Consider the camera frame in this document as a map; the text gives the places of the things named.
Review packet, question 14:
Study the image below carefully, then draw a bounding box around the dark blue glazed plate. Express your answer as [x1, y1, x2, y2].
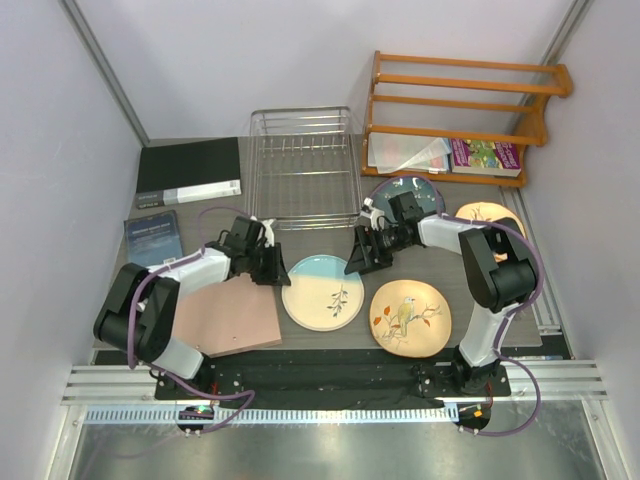
[369, 176, 445, 222]

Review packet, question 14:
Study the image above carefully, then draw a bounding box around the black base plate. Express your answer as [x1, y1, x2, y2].
[184, 349, 511, 399]

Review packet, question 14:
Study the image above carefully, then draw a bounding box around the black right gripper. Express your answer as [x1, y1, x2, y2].
[345, 226, 412, 276]

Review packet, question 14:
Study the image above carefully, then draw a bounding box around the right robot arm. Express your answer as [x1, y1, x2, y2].
[344, 192, 544, 395]

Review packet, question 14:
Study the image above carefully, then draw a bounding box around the blue and cream plate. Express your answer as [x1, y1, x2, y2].
[281, 255, 365, 332]

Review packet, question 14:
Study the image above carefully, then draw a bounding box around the dark blue book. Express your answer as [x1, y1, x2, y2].
[124, 210, 183, 267]

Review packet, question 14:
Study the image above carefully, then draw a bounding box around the orange wooden shelf rack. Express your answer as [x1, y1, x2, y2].
[360, 51, 574, 176]

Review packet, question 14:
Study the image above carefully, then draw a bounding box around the small cream bird plate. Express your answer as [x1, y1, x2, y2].
[455, 202, 527, 238]

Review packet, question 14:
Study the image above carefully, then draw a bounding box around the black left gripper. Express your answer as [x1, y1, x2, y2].
[245, 242, 291, 287]

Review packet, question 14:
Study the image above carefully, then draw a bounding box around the large cream bird plate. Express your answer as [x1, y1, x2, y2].
[369, 280, 452, 358]

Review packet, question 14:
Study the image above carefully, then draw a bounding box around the purple colourful book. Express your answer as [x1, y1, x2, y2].
[449, 139, 522, 178]

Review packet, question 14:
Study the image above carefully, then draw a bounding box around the clear plastic folder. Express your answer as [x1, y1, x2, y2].
[368, 133, 452, 174]

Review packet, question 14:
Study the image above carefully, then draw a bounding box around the metal wire dish rack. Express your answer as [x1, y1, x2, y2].
[247, 106, 362, 230]

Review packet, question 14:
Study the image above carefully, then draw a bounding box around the pink board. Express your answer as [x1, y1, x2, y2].
[172, 275, 282, 357]

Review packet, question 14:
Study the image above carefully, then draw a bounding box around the black binder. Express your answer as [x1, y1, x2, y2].
[134, 137, 242, 209]

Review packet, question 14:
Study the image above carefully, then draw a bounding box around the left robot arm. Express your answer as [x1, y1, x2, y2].
[93, 216, 291, 399]

